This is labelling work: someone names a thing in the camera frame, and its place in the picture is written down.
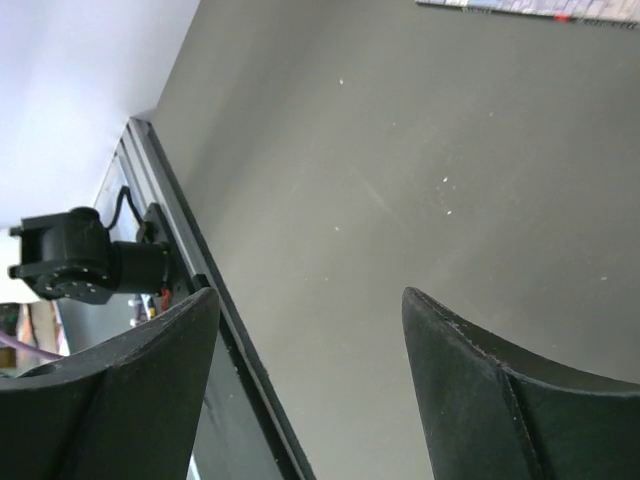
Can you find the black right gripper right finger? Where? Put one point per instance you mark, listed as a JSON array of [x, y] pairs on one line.
[[491, 409]]

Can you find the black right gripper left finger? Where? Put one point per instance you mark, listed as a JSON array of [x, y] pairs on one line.
[[127, 408]]

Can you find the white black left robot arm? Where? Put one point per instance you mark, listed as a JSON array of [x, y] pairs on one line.
[[72, 255]]

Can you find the red pink picture book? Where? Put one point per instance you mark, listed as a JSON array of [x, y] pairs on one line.
[[619, 13]]

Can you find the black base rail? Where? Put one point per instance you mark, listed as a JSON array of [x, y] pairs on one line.
[[243, 431]]

